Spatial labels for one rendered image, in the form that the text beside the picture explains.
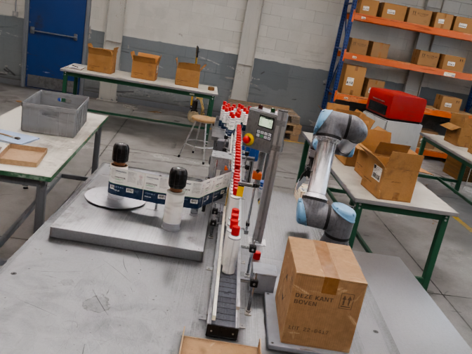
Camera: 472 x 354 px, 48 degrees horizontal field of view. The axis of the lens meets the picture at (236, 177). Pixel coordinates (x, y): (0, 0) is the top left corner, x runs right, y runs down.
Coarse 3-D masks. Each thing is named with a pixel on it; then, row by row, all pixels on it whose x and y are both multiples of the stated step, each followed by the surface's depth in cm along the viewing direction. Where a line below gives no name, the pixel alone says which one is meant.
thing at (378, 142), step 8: (368, 136) 456; (376, 136) 457; (384, 136) 458; (360, 144) 447; (368, 144) 457; (376, 144) 457; (384, 144) 417; (392, 144) 416; (360, 152) 452; (376, 152) 423; (384, 152) 423; (408, 152) 438; (360, 160) 450; (360, 168) 447
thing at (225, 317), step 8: (224, 232) 255; (216, 272) 215; (224, 280) 209; (232, 280) 210; (224, 288) 203; (232, 288) 204; (224, 296) 197; (232, 296) 198; (224, 304) 192; (232, 304) 193; (216, 312) 186; (224, 312) 187; (232, 312) 188; (216, 320) 181; (224, 320) 182; (232, 320) 183; (232, 328) 179
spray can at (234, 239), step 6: (234, 228) 209; (234, 234) 209; (228, 240) 210; (234, 240) 209; (228, 246) 211; (234, 246) 210; (228, 252) 211; (234, 252) 211; (228, 258) 212; (234, 258) 212; (228, 264) 212; (234, 264) 213; (222, 270) 215; (228, 270) 213; (234, 270) 215
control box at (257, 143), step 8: (256, 112) 249; (264, 112) 248; (248, 120) 253; (256, 120) 250; (248, 128) 253; (256, 128) 251; (264, 128) 248; (272, 136) 246; (248, 144) 254; (256, 144) 252; (264, 144) 249; (280, 152) 256
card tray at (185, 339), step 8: (184, 328) 175; (184, 336) 177; (184, 344) 173; (192, 344) 173; (200, 344) 174; (208, 344) 175; (216, 344) 176; (224, 344) 176; (232, 344) 177; (240, 344) 178; (184, 352) 169; (192, 352) 170; (200, 352) 170; (208, 352) 171; (216, 352) 172; (224, 352) 172; (232, 352) 173; (240, 352) 174; (248, 352) 175; (256, 352) 175
